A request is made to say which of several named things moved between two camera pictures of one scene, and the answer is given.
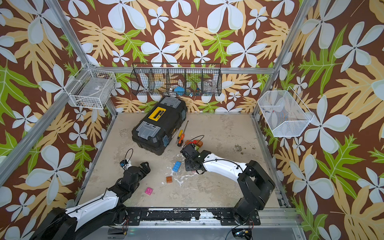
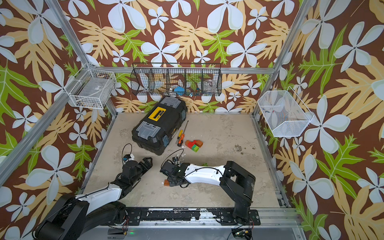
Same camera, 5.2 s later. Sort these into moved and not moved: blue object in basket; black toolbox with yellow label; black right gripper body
Moved: black right gripper body
Not moved: blue object in basket; black toolbox with yellow label
